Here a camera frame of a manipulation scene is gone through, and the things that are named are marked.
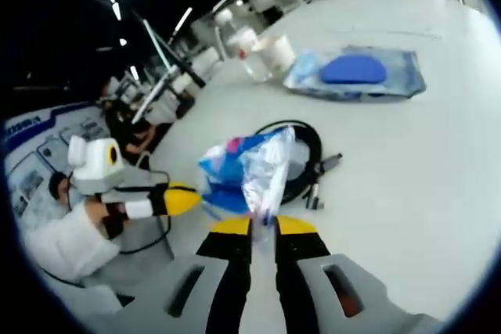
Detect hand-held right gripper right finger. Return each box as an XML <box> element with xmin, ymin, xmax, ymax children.
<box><xmin>273</xmin><ymin>214</ymin><xmax>422</xmax><ymax>334</ymax></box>

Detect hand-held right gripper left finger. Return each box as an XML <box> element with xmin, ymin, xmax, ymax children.
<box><xmin>163</xmin><ymin>216</ymin><xmax>254</xmax><ymax>334</ymax></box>

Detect blue white plastic bag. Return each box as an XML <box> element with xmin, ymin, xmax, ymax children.
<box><xmin>196</xmin><ymin>125</ymin><xmax>299</xmax><ymax>251</ymax></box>

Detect clear bottle red label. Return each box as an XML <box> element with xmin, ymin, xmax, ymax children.
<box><xmin>225</xmin><ymin>27</ymin><xmax>276</xmax><ymax>84</ymax></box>

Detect clear bottle white cap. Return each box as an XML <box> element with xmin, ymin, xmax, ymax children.
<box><xmin>214</xmin><ymin>9</ymin><xmax>237</xmax><ymax>59</ymax></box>

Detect white round container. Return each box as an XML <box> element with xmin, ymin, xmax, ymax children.
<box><xmin>257</xmin><ymin>34</ymin><xmax>297</xmax><ymax>77</ymax></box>

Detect wet wipes pack blue lid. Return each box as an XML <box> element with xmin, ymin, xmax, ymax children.
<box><xmin>282</xmin><ymin>45</ymin><xmax>428</xmax><ymax>103</ymax></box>

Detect white tabletop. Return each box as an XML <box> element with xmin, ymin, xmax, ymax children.
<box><xmin>150</xmin><ymin>0</ymin><xmax>498</xmax><ymax>334</ymax></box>

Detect person's left hand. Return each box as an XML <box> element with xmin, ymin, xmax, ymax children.
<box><xmin>82</xmin><ymin>197</ymin><xmax>133</xmax><ymax>241</ymax></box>

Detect black slanted bar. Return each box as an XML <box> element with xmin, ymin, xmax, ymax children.
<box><xmin>132</xmin><ymin>9</ymin><xmax>207</xmax><ymax>89</ymax></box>

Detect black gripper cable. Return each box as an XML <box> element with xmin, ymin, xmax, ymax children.
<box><xmin>66</xmin><ymin>168</ymin><xmax>175</xmax><ymax>256</ymax></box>

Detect blue white wall board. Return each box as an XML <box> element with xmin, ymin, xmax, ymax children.
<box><xmin>2</xmin><ymin>102</ymin><xmax>113</xmax><ymax>220</ymax></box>

